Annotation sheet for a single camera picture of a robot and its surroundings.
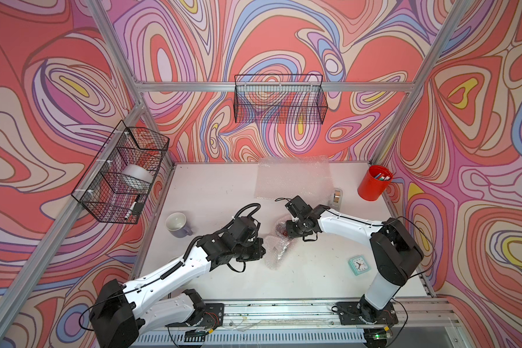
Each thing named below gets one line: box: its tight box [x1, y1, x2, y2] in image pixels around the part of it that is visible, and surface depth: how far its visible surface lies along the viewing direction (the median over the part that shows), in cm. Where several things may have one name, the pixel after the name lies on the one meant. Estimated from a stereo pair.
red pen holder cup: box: [357, 164, 394, 202], surface depth 103 cm
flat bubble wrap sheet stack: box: [253, 155, 335, 201], surface depth 116 cm
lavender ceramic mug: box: [165, 211, 193, 238], surface depth 91 cm
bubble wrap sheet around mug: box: [263, 216, 296, 271], surface depth 82 cm
